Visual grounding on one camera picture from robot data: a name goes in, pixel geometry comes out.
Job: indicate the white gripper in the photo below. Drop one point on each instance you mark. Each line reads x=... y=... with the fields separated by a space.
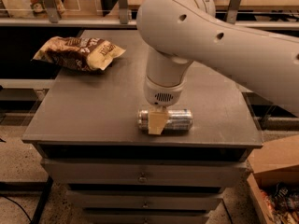
x=163 y=93

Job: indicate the silver redbull can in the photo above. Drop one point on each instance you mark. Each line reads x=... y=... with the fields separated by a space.
x=170 y=120

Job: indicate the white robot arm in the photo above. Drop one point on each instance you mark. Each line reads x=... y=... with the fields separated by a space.
x=180 y=32

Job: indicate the grey drawer cabinet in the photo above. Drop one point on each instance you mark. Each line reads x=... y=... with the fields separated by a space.
x=87 y=134

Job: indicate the brown chip bag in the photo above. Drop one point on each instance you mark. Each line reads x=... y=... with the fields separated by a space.
x=76 y=53

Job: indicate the cardboard box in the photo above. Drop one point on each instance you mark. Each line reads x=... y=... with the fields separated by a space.
x=277 y=161

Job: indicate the snack packets in box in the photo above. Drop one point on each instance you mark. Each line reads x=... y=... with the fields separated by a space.
x=282 y=202

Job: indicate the metal railing frame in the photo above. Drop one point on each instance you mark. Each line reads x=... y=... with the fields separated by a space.
x=87 y=13

